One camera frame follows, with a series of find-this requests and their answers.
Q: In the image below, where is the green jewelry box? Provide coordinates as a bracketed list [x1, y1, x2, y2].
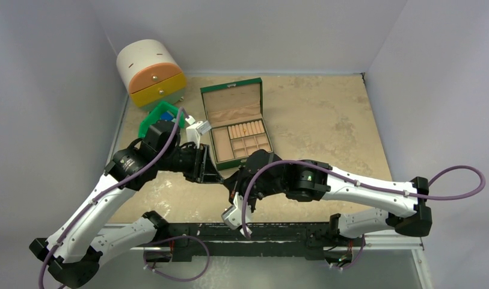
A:
[200, 78, 269, 170]

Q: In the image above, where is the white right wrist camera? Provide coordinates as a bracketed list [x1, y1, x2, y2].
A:
[221, 194, 252, 236]

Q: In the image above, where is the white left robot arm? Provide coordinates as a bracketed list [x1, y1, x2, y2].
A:
[29, 132, 224, 288]

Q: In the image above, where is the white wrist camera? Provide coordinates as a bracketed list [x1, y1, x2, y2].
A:
[221, 194, 252, 236]
[185, 115, 212, 148]

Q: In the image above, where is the white drawer cabinet orange yellow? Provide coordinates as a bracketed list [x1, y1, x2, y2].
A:
[116, 39, 186, 111]

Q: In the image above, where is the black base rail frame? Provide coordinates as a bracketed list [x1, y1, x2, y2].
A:
[142, 221, 424, 264]

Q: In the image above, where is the green jewelry tray insert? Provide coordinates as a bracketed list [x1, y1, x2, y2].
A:
[211, 119, 273, 163]

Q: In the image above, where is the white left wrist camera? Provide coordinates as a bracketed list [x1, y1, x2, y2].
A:
[185, 115, 212, 148]

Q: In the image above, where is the green plastic bin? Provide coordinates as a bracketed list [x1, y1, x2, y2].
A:
[138, 101, 179, 138]

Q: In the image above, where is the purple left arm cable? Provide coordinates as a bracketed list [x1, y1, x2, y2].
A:
[37, 107, 211, 289]

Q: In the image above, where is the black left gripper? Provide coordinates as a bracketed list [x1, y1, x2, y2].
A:
[157, 142, 224, 183]

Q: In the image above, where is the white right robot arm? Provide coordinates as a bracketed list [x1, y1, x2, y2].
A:
[222, 149, 432, 245]

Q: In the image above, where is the blue eraser block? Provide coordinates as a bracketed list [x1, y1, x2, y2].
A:
[160, 111, 174, 121]

